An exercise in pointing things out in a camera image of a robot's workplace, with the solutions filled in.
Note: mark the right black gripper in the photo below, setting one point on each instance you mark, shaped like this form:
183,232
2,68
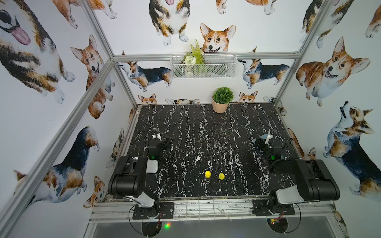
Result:
262,143

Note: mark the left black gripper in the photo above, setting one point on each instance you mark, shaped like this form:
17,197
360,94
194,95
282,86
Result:
162,143

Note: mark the yellow paint jar lid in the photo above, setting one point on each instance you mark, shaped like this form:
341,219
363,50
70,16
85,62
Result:
221,176

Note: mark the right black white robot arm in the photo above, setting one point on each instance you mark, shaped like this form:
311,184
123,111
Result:
313,181

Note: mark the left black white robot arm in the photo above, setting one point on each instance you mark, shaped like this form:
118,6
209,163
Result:
129,179

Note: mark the potted green plant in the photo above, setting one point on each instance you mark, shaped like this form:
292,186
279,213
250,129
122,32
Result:
221,99

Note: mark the green fern with white flower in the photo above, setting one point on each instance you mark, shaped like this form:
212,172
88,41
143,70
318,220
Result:
192,61

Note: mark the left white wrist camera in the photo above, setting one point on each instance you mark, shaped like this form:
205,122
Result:
156,135

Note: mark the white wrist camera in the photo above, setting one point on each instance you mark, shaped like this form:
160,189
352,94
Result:
156,135
266,138

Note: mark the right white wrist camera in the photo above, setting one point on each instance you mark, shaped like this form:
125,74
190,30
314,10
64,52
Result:
266,138

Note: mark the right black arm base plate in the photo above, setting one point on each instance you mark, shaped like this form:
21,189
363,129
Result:
262,207

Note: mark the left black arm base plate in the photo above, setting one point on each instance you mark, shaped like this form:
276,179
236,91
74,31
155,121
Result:
163,210

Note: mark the white wire wall basket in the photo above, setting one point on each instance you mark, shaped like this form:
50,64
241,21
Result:
217,65

